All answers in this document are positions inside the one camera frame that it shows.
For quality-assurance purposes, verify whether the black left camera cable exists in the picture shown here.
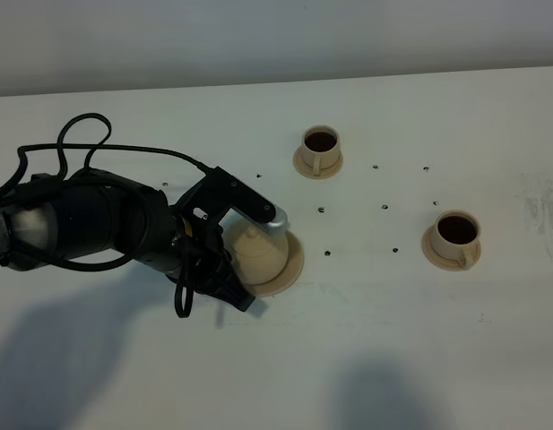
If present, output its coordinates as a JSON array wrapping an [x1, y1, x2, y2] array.
[[0, 112, 214, 319]]

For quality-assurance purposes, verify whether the beige teapot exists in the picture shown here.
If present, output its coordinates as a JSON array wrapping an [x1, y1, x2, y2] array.
[[224, 221, 289, 285]]

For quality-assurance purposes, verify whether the beige teapot saucer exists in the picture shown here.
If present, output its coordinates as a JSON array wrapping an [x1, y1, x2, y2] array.
[[246, 231, 305, 297]]

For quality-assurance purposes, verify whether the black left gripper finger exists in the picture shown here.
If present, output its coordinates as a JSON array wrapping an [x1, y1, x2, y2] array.
[[194, 259, 255, 312]]

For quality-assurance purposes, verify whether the beige far cup saucer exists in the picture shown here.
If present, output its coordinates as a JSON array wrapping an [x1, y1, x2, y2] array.
[[293, 147, 343, 180]]

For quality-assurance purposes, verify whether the beige cup saucer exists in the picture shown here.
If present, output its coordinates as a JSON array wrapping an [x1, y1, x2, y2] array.
[[293, 147, 343, 180], [421, 227, 481, 271]]

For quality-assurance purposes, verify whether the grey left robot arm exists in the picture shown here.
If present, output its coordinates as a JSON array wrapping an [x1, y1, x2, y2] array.
[[0, 169, 255, 318]]

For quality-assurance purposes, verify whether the beige teacup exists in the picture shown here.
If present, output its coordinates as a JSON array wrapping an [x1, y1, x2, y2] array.
[[300, 125, 341, 175], [429, 210, 481, 245]]

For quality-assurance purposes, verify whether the beige far teacup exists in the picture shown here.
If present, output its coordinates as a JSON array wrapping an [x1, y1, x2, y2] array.
[[300, 125, 341, 175]]

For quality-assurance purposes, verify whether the beige near teacup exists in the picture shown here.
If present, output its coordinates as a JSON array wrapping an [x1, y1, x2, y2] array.
[[429, 210, 481, 245]]

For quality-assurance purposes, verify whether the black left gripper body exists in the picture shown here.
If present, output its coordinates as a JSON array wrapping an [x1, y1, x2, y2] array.
[[6, 169, 227, 287]]

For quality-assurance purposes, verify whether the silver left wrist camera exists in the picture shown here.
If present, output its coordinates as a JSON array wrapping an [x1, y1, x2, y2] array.
[[175, 166, 289, 245]]

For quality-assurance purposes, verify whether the beige near cup saucer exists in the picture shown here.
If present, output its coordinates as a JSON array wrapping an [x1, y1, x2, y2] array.
[[421, 227, 481, 271]]

